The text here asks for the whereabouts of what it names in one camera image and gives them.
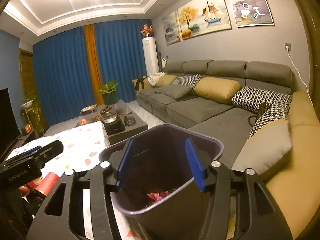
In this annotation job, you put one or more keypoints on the pink plastic bag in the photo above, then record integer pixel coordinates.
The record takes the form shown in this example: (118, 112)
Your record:
(157, 196)

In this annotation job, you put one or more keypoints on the black white patterned cushion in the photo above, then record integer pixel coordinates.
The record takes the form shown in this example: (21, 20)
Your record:
(189, 80)

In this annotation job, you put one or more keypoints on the plant on wooden stand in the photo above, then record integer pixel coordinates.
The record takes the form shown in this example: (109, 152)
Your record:
(32, 113)

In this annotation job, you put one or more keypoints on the grey plastic trash bin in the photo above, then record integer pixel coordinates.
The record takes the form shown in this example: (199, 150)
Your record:
(159, 164)

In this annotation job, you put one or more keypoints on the left landscape painting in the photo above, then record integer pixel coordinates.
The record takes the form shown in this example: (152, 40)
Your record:
(170, 25)

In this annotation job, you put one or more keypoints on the mustard cushion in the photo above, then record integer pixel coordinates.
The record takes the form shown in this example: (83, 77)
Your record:
(217, 89)
(165, 80)

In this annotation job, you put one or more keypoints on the orange curtain strip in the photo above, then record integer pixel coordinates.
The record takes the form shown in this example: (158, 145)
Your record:
(93, 63)

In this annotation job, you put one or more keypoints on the mustard cushion near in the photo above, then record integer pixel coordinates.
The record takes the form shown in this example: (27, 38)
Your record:
(217, 89)

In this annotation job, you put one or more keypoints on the right framed painting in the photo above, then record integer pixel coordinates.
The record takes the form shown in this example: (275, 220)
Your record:
(249, 13)

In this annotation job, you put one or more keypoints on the blue window curtain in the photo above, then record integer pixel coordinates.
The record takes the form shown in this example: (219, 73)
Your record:
(61, 66)

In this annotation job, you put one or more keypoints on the green potted plant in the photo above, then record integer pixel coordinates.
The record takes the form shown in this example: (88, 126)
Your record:
(109, 93)

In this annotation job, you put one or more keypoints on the dark coffee table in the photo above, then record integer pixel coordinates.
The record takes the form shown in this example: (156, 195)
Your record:
(133, 123)

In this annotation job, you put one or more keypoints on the houndstooth patterned cushion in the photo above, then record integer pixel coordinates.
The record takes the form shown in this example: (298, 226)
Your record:
(250, 98)

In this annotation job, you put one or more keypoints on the grey cushion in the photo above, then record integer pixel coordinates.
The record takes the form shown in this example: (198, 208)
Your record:
(174, 91)

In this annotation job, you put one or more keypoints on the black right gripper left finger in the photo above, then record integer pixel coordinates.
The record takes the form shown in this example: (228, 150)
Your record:
(61, 216)

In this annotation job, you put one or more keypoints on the middle sailboat painting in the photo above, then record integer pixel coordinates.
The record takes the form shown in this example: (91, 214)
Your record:
(200, 17)

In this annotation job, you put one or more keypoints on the white standing air conditioner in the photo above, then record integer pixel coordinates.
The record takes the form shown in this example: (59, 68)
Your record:
(150, 55)

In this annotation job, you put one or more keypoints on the artificial orange flower bouquet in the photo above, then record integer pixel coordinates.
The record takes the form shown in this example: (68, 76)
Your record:
(147, 30)

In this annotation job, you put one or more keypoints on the glass teapot on base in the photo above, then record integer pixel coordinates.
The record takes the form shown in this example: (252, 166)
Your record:
(111, 121)

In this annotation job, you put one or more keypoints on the black flat television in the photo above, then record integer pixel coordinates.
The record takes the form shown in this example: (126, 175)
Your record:
(9, 130)

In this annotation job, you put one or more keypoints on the grey sectional sofa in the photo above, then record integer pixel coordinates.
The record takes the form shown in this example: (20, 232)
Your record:
(262, 123)

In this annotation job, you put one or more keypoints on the black plastic bag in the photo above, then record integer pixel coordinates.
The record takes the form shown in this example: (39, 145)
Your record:
(34, 201)

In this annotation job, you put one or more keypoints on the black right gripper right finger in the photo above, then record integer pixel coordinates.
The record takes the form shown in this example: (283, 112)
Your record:
(257, 215)

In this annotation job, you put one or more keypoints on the patterned white tablecloth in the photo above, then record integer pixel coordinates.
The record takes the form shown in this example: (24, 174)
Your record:
(81, 149)

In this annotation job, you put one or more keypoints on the mustard cushion far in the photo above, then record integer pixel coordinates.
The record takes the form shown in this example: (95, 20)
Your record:
(165, 80)

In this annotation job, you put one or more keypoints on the red cylindrical can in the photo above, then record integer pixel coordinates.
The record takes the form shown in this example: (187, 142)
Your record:
(48, 182)

